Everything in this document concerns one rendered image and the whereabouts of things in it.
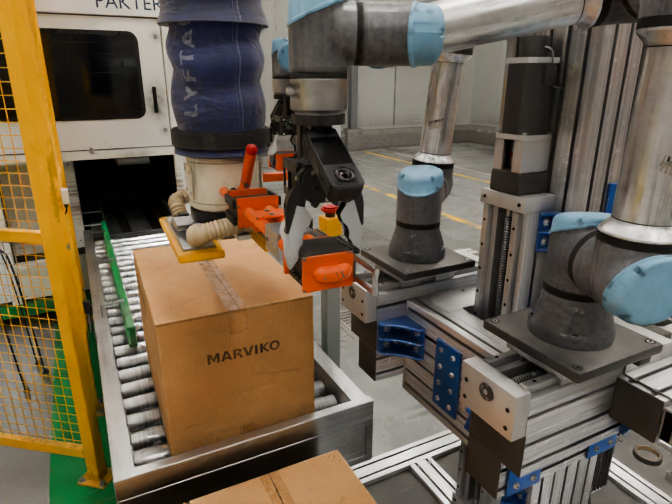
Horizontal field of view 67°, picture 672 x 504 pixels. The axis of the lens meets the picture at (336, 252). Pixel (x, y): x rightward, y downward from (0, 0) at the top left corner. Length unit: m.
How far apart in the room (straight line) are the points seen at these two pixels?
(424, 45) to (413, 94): 11.42
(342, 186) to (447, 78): 0.85
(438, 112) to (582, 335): 0.70
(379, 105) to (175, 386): 10.58
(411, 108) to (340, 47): 11.43
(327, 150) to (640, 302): 0.49
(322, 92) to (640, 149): 0.44
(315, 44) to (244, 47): 0.53
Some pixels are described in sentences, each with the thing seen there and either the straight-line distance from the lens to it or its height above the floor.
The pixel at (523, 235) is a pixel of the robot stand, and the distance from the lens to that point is 1.18.
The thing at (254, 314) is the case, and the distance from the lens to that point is 1.31.
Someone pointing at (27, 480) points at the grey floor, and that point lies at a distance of 2.49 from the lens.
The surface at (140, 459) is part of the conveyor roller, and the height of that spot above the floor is 0.54.
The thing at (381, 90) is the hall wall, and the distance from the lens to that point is 11.62.
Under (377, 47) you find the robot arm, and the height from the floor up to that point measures 1.53.
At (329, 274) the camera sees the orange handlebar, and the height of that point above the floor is 1.25.
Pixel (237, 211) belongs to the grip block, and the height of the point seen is 1.25.
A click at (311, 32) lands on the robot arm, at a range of 0.66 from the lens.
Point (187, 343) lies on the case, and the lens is 1.30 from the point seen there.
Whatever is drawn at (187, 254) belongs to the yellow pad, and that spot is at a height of 1.14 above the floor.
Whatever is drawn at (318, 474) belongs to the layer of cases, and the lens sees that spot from 1.40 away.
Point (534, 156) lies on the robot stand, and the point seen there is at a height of 1.33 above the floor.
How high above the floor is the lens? 1.49
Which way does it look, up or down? 19 degrees down
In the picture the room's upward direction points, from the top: straight up
